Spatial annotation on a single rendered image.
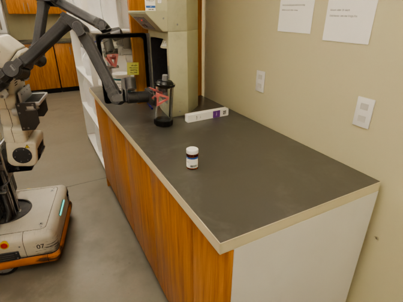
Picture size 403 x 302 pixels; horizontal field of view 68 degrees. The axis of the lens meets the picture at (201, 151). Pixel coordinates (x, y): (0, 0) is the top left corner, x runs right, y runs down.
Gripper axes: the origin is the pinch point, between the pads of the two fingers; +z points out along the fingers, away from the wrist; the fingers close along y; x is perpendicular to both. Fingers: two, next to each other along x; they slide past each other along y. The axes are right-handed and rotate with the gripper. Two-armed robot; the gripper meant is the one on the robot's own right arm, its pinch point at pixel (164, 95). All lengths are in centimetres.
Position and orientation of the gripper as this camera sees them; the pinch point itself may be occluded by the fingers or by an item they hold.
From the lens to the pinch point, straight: 162.8
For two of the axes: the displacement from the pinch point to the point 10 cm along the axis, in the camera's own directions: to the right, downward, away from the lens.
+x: -0.8, 9.0, 4.3
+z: 8.9, -1.3, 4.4
